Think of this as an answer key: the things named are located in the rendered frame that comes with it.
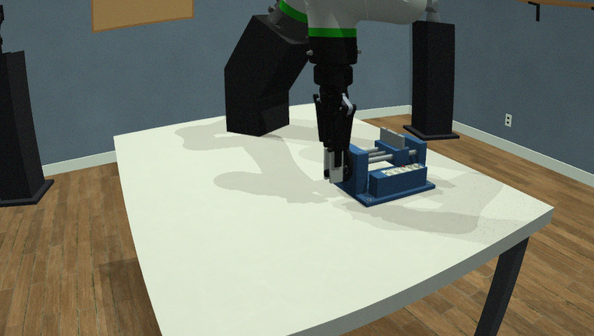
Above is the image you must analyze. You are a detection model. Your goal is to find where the blue bench vise with black handwheel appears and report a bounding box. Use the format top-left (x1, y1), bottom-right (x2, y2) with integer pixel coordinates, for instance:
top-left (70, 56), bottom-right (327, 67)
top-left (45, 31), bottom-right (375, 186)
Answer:
top-left (334, 127), bottom-right (436, 207)

